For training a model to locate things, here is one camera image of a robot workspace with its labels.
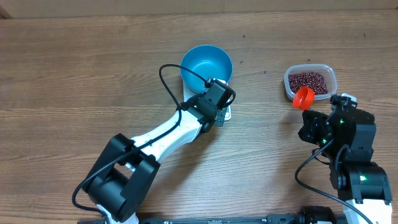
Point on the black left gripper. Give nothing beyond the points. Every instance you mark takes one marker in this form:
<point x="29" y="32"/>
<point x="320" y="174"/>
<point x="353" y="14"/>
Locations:
<point x="220" y="118"/>

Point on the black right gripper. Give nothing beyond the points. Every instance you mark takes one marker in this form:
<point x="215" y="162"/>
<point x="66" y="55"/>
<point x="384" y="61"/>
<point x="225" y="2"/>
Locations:
<point x="311" y="121"/>

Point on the red measuring scoop blue handle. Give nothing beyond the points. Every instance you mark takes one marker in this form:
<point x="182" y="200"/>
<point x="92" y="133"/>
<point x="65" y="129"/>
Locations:
<point x="304" y="98"/>

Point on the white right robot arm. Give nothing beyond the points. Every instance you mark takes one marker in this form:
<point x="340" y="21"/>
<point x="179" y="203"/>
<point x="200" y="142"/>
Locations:
<point x="345" y="137"/>

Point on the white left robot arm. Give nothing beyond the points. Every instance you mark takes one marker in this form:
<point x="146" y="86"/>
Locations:
<point x="124" y="172"/>

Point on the white digital kitchen scale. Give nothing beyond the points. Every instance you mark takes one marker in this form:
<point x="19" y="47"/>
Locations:
<point x="188" y="93"/>

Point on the blue metal bowl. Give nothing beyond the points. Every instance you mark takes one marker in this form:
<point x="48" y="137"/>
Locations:
<point x="206" y="61"/>

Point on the red adzuki beans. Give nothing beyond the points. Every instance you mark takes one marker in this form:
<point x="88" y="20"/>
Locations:
<point x="313" y="80"/>

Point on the clear plastic food container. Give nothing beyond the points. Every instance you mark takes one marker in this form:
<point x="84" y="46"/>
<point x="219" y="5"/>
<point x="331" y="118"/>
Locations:
<point x="323" y="69"/>

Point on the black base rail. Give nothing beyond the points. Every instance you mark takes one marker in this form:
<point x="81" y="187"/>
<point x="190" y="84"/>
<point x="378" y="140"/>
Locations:
<point x="307" y="214"/>

